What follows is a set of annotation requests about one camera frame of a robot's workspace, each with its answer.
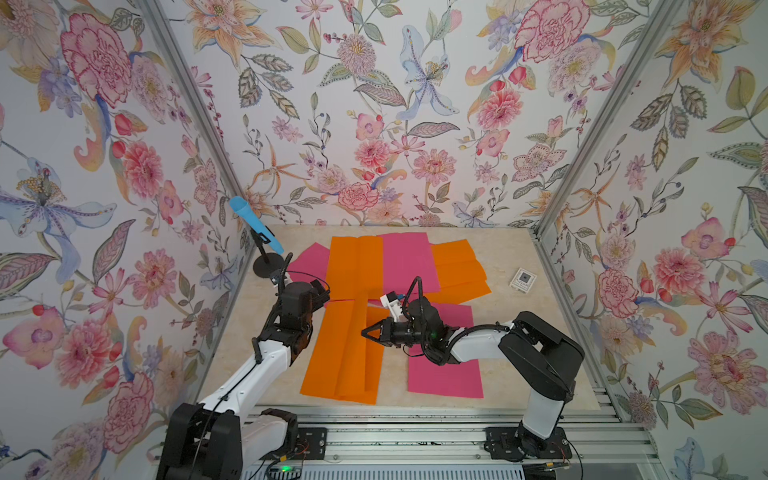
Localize pink paper sheet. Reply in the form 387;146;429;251
379;232;440;294
407;304;484;399

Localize orange paper sheet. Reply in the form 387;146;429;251
426;240;491;304
326;236;383;301
300;300;389;405

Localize controller box green light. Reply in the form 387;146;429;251
263;462;302;480

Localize right aluminium corner post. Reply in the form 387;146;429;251
531;0;680;241

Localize left aluminium corner post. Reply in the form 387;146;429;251
126;1;251;243

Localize white QR code card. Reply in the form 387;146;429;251
509;267;537;294

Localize aluminium corner post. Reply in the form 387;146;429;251
531;0;680;241
126;1;251;243

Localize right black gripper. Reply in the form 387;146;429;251
362;319;433;348

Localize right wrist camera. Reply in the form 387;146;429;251
380;291;409;322

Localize blue microphone on stand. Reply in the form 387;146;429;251
229;196;285;278

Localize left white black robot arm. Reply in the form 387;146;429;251
156;279;330;479

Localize orange paper bottom sheet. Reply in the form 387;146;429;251
300;300;389;405

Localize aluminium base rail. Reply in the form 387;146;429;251
287;405;668;479

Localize pink paper far left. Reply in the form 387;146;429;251
287;243;330;283

